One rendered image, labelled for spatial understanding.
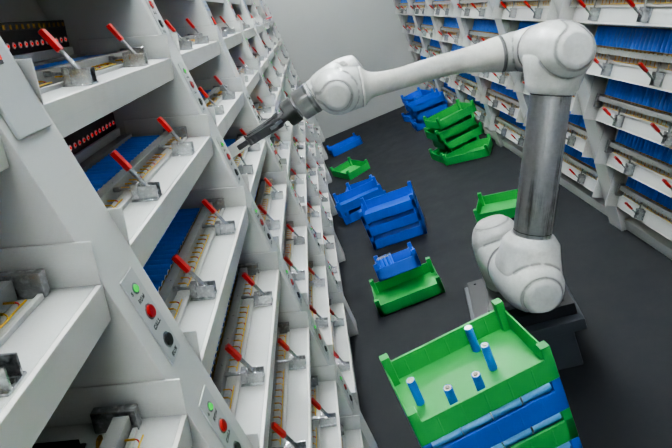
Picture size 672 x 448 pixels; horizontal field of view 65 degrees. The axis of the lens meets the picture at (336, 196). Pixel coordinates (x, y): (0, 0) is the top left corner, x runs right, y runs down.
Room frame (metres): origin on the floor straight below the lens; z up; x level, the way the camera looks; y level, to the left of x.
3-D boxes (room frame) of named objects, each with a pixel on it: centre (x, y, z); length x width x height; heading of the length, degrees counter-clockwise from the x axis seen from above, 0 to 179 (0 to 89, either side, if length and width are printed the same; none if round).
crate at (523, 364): (0.89, -0.10, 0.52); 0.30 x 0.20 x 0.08; 94
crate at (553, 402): (0.89, -0.10, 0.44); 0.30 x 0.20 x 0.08; 94
